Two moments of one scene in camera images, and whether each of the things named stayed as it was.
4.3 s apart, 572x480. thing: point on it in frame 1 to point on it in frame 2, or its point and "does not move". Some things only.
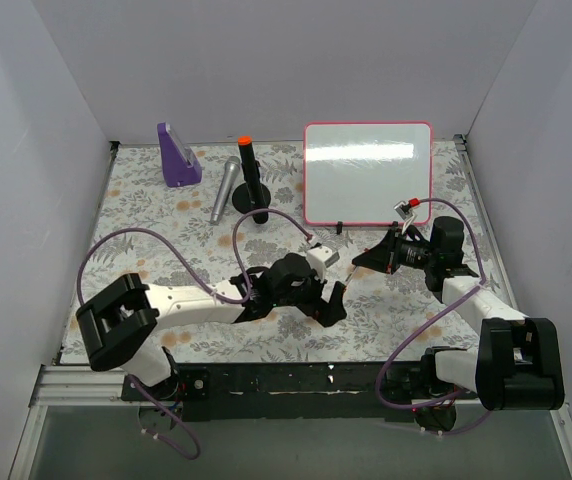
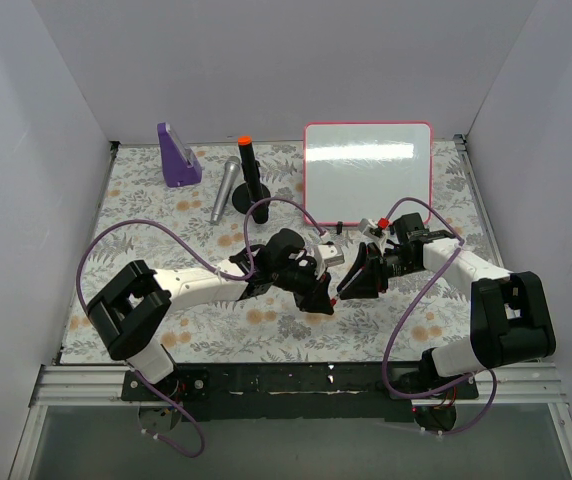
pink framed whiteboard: (354, 173) does not move
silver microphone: (231, 169) does not move
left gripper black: (321, 298) to (313, 285)
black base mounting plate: (301, 391) does not move
